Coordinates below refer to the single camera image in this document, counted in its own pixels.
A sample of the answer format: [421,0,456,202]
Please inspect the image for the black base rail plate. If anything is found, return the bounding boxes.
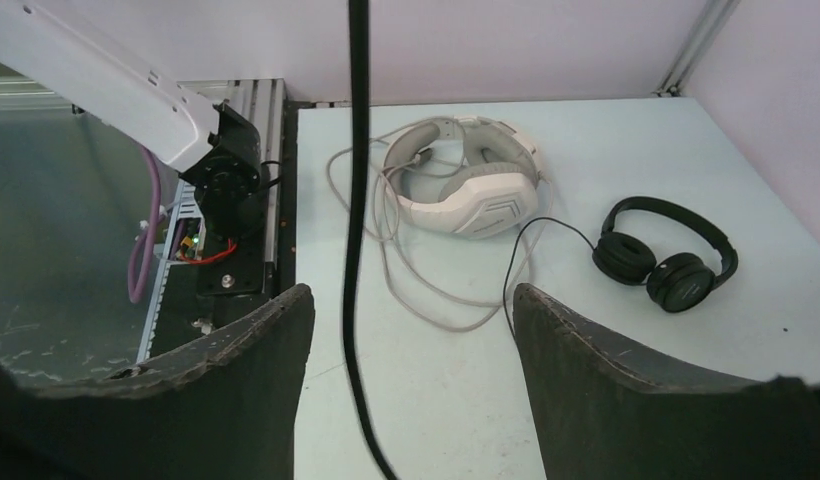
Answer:
[151,103,283,357]

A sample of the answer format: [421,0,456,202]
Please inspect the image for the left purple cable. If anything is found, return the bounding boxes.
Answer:
[126,145,164,306]

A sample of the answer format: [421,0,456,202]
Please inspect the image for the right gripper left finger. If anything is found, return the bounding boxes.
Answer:
[0,284,315,479]

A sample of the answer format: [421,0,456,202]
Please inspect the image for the white slotted cable duct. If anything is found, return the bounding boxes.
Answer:
[135,180,195,364]

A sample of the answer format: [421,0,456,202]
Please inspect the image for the white gaming headphones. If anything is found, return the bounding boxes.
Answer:
[325,114,556,334]

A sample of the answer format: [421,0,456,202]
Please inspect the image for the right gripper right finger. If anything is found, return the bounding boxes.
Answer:
[513,283,820,479]

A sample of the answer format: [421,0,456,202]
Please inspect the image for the large black blue headphones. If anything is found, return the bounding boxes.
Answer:
[341,0,398,480]

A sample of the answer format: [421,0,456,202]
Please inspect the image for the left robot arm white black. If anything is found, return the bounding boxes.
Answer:
[0,1,265,239]

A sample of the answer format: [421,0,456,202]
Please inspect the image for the small black headphones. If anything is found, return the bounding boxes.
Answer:
[514,196,739,313]

